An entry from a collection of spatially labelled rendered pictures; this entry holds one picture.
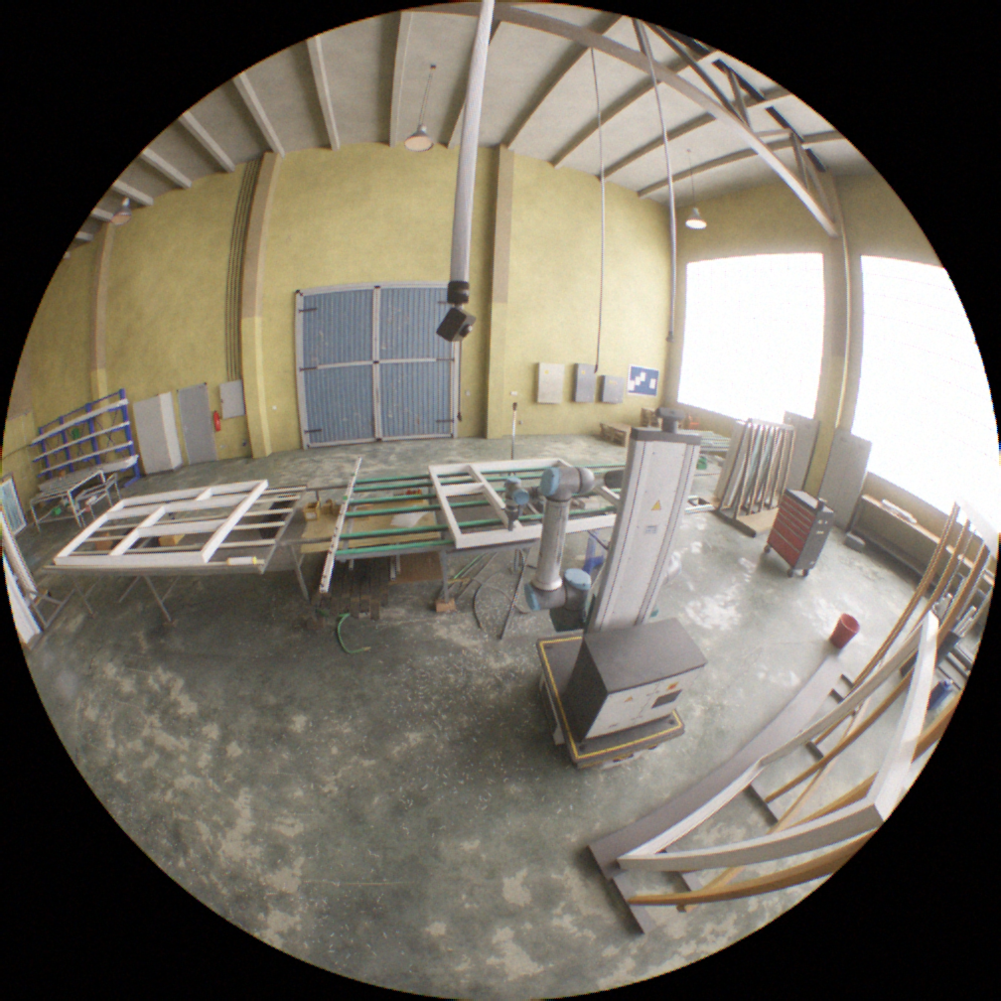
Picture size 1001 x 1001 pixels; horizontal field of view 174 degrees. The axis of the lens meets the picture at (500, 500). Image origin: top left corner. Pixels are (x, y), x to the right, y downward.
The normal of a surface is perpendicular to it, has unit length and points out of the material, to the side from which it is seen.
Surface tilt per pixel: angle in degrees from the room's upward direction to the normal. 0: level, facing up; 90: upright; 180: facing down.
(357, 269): 90
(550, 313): 90
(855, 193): 90
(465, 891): 0
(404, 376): 90
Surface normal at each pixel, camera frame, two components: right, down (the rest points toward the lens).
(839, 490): -0.95, 0.08
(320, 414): 0.29, 0.40
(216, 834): 0.04, -0.91
